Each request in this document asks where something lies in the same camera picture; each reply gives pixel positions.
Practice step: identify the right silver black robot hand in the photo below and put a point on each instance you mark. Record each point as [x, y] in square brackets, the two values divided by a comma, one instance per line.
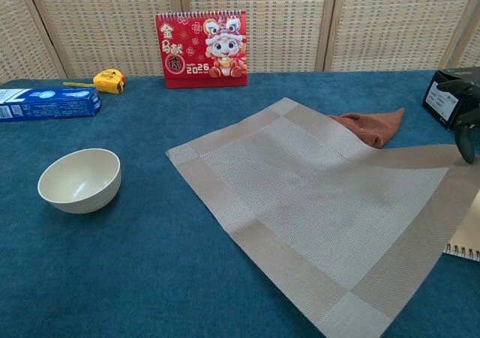
[465, 139]

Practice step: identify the gray woven placemat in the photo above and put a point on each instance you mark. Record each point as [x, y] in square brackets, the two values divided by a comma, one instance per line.
[318, 203]

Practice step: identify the cream round bowl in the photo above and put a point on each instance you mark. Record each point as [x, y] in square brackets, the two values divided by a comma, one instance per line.
[78, 180]

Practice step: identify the woven bamboo folding screen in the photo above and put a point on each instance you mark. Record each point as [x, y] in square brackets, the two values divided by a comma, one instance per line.
[112, 23]

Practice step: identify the black cardboard box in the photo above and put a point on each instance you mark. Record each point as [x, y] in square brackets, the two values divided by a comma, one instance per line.
[442, 107]

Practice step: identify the brown crumpled cloth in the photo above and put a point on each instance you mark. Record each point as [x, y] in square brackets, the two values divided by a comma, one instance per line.
[378, 128]

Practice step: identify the kraft spiral notebook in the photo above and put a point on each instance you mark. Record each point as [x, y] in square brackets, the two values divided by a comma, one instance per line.
[467, 237]

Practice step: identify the red desk calendar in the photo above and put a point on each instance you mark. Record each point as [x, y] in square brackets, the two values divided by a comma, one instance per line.
[202, 49]

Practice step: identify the yellow tape measure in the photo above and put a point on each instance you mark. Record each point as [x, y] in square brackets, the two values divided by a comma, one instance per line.
[108, 81]

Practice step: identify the blue felt table cover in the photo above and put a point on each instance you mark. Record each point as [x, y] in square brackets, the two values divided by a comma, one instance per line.
[112, 270]

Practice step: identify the blue white toothpaste box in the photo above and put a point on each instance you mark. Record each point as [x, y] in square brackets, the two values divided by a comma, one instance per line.
[48, 103]

